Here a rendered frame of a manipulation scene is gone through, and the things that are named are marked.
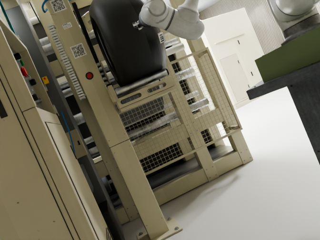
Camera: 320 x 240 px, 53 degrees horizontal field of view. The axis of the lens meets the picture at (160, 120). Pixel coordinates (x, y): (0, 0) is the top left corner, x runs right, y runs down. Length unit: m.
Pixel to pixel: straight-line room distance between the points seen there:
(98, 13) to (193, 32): 0.64
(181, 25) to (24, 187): 0.90
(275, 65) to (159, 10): 0.51
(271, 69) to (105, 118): 1.03
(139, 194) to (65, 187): 0.89
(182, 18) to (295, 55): 0.49
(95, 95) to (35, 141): 0.85
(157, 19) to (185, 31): 0.14
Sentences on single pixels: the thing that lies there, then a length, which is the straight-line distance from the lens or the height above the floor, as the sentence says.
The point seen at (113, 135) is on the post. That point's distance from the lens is 1.95.
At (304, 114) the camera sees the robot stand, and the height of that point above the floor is 0.47.
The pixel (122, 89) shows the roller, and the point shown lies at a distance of 1.89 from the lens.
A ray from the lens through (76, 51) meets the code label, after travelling 2.01.
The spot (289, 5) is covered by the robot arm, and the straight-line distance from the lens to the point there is 1.30.
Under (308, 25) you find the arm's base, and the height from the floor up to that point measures 0.79.
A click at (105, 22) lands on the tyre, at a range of 1.86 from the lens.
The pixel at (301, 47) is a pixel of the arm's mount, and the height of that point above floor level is 0.72.
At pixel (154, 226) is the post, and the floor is 0.07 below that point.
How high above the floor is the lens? 0.74
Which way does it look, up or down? 2 degrees down
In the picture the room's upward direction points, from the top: 24 degrees counter-clockwise
